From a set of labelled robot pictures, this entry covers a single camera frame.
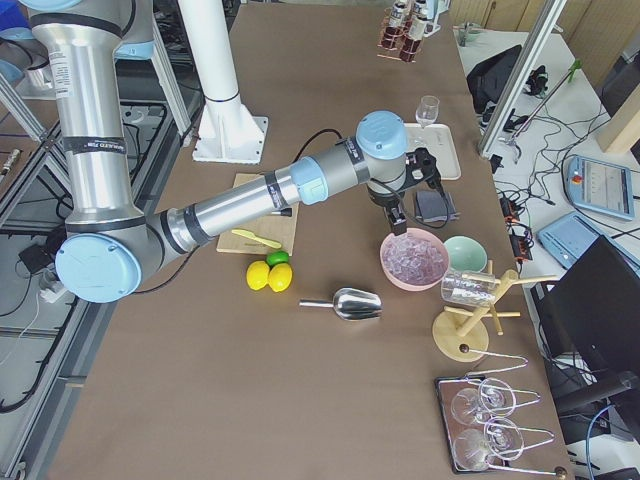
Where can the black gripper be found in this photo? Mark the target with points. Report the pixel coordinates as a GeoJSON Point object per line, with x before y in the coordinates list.
{"type": "Point", "coordinates": [384, 198]}

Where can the copper wire bottle basket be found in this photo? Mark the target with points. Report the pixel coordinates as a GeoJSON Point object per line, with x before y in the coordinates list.
{"type": "Point", "coordinates": [394, 54]}

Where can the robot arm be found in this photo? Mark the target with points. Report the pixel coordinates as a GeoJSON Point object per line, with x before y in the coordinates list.
{"type": "Point", "coordinates": [105, 265]}
{"type": "Point", "coordinates": [82, 38]}

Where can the tea bottle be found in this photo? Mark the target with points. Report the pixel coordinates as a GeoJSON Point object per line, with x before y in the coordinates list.
{"type": "Point", "coordinates": [393, 26]}
{"type": "Point", "coordinates": [415, 31]}

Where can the clear ice cubes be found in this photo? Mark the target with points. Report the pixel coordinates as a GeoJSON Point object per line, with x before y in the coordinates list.
{"type": "Point", "coordinates": [414, 260]}

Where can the grey folded cloth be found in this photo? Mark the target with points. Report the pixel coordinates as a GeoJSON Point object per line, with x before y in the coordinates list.
{"type": "Point", "coordinates": [431, 207]}

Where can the pink bowl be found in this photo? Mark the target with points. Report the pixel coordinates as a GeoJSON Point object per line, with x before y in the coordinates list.
{"type": "Point", "coordinates": [422, 234]}

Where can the green bowl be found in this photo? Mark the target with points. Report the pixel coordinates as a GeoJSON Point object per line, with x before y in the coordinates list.
{"type": "Point", "coordinates": [466, 254]}

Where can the cream rabbit tray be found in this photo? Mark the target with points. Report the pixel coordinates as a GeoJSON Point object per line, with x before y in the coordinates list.
{"type": "Point", "coordinates": [437, 138]}

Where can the steel ice scoop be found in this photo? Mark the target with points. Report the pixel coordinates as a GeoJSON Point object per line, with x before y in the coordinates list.
{"type": "Point", "coordinates": [350, 304]}

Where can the glass mug on stand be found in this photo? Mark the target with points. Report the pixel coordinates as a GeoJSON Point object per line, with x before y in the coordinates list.
{"type": "Point", "coordinates": [469, 288]}

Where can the clear wine glass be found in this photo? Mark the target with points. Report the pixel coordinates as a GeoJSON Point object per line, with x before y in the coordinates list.
{"type": "Point", "coordinates": [427, 111]}

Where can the bamboo cutting board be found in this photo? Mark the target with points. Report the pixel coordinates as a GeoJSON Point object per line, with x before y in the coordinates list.
{"type": "Point", "coordinates": [272, 227]}

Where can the wooden glass tree stand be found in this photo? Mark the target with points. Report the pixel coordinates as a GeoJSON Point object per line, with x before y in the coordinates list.
{"type": "Point", "coordinates": [458, 330]}

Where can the green lime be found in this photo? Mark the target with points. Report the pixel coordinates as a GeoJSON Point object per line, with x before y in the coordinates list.
{"type": "Point", "coordinates": [277, 257]}

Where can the yellow lemon near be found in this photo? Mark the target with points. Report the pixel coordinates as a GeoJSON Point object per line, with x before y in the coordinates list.
{"type": "Point", "coordinates": [280, 277]}

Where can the yellow lemon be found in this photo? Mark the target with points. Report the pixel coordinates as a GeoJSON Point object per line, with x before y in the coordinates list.
{"type": "Point", "coordinates": [280, 277]}
{"type": "Point", "coordinates": [257, 275]}

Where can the yellow lemon far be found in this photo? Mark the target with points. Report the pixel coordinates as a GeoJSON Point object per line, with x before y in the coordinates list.
{"type": "Point", "coordinates": [257, 275]}

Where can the yellow plastic knife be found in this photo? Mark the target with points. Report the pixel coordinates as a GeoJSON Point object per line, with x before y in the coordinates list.
{"type": "Point", "coordinates": [250, 235]}

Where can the hanging wine glass far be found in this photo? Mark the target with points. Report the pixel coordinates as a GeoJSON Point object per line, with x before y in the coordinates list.
{"type": "Point", "coordinates": [483, 400]}

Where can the hanging wine glass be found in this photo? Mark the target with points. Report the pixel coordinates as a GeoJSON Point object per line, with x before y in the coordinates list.
{"type": "Point", "coordinates": [493, 446]}
{"type": "Point", "coordinates": [483, 400]}

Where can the blue teach pendant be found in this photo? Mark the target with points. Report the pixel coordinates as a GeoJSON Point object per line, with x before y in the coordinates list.
{"type": "Point", "coordinates": [601, 187]}

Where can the black monitor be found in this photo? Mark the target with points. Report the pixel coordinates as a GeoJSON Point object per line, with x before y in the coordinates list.
{"type": "Point", "coordinates": [594, 310]}

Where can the black glass rack tray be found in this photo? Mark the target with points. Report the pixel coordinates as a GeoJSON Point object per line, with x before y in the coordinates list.
{"type": "Point", "coordinates": [446, 389]}

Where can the hanging wine glass near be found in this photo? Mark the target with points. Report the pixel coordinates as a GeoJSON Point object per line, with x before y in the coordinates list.
{"type": "Point", "coordinates": [493, 446]}

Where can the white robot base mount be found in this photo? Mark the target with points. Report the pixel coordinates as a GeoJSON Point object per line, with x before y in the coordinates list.
{"type": "Point", "coordinates": [228, 132]}

